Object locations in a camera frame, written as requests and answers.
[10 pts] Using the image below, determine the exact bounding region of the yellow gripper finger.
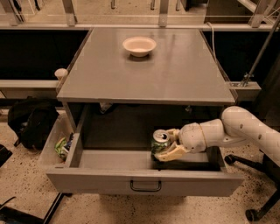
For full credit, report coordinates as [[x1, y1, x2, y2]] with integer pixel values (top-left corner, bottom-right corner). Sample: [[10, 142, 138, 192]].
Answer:
[[153, 142, 190, 162], [167, 129, 179, 143]]

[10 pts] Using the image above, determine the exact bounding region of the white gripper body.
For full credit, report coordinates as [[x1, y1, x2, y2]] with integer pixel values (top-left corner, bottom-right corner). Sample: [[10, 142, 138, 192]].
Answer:
[[178, 122, 207, 153]]

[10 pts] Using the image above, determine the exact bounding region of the green soda can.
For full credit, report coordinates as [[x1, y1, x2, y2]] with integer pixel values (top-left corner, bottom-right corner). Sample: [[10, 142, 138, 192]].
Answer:
[[151, 129, 170, 155]]

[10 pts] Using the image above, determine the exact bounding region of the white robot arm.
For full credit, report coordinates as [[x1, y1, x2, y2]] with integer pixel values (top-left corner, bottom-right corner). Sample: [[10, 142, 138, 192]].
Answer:
[[153, 106, 280, 165]]

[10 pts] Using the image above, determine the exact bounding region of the grey open drawer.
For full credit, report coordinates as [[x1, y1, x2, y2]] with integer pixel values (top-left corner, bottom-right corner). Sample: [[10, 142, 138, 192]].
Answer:
[[46, 104, 243, 197]]

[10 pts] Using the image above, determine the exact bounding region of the grey cabinet table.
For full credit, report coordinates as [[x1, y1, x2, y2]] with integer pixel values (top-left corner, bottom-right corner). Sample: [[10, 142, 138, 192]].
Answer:
[[58, 28, 235, 127]]

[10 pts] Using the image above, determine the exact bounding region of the white bowl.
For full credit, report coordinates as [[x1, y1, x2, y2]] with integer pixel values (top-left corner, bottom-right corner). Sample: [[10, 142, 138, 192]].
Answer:
[[122, 37, 157, 57]]

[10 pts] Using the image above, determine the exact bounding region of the green snack bag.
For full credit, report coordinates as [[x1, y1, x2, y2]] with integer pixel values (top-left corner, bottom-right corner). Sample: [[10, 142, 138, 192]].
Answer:
[[54, 137, 68, 160]]

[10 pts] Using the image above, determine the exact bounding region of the white paper cup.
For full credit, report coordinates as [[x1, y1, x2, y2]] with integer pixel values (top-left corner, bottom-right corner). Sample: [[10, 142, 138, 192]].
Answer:
[[54, 68, 68, 81]]

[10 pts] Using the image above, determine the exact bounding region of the metal diagonal rod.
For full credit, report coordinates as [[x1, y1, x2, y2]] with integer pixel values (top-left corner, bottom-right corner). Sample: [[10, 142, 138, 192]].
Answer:
[[239, 14, 280, 88]]

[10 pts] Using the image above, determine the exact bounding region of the black backpack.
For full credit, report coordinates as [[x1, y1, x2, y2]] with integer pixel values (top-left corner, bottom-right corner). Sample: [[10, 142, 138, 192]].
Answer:
[[8, 97, 59, 150]]

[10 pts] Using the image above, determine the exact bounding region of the black stand base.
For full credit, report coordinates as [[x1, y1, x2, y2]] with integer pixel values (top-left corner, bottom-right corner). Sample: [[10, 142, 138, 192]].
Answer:
[[0, 192, 72, 224]]

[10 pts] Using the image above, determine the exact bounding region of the black drawer handle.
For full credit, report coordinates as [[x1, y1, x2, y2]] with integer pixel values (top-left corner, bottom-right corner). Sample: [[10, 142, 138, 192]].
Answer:
[[129, 180, 162, 193]]

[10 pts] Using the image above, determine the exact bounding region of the white cable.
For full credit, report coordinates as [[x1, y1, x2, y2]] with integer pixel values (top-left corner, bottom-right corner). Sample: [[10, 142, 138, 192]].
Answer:
[[206, 22, 218, 63]]

